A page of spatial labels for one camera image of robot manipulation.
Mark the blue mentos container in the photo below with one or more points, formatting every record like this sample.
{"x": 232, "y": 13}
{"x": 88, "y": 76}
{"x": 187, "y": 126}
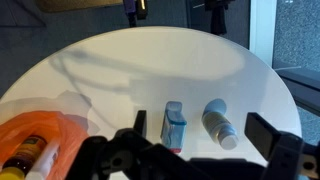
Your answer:
{"x": 173, "y": 130}

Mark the white bottle orange label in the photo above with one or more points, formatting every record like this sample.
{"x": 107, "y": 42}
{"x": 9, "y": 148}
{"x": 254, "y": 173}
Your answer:
{"x": 218, "y": 125}

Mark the black tripod leg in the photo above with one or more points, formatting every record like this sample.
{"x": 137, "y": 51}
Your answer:
{"x": 217, "y": 16}

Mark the wide pale window mullion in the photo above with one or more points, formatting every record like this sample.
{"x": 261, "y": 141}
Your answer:
{"x": 263, "y": 33}

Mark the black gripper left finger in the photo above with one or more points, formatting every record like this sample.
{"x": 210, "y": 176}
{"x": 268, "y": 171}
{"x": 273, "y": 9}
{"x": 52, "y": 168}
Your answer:
{"x": 140, "y": 121}

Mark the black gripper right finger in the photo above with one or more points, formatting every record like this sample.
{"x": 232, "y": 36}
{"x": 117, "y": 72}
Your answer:
{"x": 263, "y": 133}

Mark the brown bottle yellow cap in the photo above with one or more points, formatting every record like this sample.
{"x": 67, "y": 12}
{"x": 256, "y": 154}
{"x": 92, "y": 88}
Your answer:
{"x": 26, "y": 153}

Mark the white cylindrical tube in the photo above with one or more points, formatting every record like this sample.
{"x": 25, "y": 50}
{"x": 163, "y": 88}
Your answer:
{"x": 43, "y": 161}

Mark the metal window railing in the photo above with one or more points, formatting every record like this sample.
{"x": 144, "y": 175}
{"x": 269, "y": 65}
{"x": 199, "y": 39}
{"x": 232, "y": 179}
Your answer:
{"x": 300, "y": 78}

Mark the orange plastic bag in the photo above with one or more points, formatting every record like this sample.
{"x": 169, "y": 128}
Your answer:
{"x": 20, "y": 130}

